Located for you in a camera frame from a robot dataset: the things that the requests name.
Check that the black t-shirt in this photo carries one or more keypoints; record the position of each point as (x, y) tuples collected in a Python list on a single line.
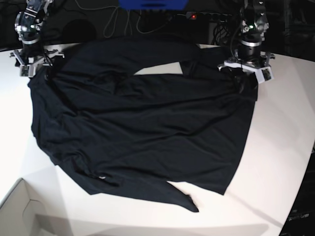
[(131, 116)]

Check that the blue plastic bin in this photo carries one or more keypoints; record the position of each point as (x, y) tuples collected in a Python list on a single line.
[(153, 4)]

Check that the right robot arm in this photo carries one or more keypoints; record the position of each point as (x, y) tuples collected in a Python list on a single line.
[(28, 25)]

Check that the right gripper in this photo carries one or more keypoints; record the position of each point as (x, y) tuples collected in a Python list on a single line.
[(28, 66)]

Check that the black power strip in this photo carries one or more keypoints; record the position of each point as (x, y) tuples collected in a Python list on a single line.
[(208, 16)]

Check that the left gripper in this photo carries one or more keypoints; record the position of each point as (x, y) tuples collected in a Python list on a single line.
[(260, 67)]

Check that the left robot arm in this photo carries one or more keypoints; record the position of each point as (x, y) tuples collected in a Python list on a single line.
[(246, 41)]

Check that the white cardboard box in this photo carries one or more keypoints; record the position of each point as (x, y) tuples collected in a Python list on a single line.
[(22, 216)]

